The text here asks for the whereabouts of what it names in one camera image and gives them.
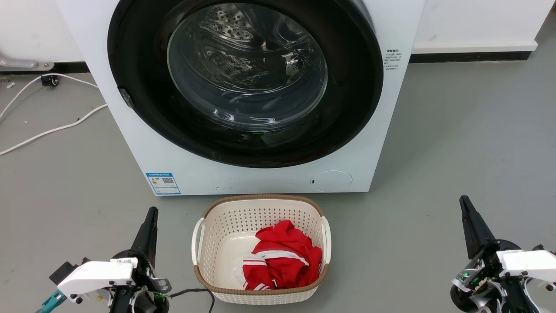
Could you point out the black round washer door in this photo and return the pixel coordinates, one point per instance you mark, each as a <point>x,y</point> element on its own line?
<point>143,87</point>

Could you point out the white front-load washing machine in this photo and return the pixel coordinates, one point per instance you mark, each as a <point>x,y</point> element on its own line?
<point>391,26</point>

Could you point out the blue energy label sticker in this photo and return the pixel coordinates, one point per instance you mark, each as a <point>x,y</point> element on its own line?
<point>163,183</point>

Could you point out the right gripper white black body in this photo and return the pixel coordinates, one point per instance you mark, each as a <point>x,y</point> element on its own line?
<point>512,274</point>

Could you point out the grey metal furniture foot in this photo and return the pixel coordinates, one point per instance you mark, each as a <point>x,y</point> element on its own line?
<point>21,63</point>

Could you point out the red garment with white stripes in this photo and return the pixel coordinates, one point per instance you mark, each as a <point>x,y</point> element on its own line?
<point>282,256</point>

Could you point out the round white filter cover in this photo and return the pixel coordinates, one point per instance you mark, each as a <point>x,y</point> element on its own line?
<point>331,181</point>

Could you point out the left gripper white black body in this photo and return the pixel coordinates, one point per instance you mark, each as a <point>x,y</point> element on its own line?
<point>95,276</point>

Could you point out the small printed text sticker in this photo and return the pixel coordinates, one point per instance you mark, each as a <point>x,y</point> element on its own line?
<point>392,60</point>

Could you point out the small black caster wheel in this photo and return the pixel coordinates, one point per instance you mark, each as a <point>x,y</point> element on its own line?
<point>50,80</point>

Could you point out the cream perforated laundry basket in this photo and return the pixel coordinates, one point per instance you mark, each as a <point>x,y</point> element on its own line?
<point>226,243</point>

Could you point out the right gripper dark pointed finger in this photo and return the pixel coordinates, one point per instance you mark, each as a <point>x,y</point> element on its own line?
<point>475,230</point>

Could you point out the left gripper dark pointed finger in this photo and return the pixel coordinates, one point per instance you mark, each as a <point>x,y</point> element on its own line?
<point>145,239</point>

